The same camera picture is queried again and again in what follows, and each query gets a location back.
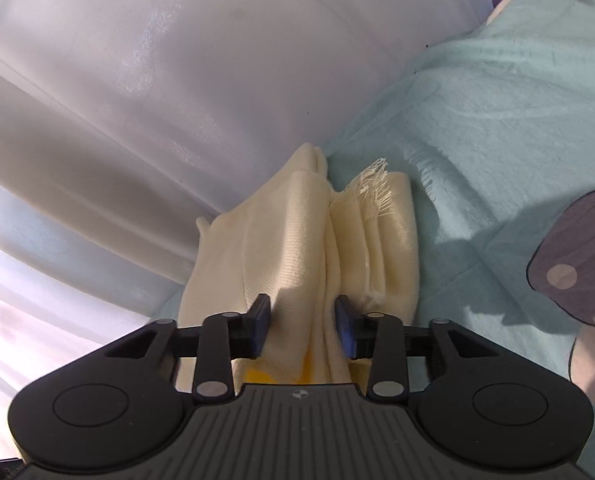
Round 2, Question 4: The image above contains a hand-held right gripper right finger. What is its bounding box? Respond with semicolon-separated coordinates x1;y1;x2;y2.
334;295;501;402

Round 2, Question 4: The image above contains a cream knit sweater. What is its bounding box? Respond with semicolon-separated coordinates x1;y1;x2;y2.
176;142;421;387

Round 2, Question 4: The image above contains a white curtain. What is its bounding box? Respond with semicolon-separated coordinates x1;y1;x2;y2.
0;0;553;456

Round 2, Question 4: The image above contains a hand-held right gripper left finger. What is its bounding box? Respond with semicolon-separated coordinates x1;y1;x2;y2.
104;294;272;402

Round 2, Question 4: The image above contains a teal mushroom print bedsheet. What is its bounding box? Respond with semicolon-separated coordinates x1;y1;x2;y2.
150;0;595;406

